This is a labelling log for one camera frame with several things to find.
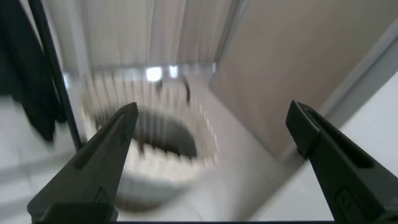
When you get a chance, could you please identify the black clothes rack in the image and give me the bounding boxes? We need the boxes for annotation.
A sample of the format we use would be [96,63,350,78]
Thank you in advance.
[27,0,83,152]

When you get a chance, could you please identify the black garment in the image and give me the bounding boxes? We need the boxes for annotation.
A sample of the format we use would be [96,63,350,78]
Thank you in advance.
[0,0,68,143]

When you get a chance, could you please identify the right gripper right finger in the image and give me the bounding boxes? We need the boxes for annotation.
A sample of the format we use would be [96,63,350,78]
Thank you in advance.
[285,100,398,222]

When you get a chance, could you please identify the white laundry basket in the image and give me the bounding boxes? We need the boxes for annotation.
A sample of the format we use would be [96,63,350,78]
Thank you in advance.
[80,73,220,213]

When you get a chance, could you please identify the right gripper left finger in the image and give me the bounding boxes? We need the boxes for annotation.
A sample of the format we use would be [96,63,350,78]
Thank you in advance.
[27,101,139,223]

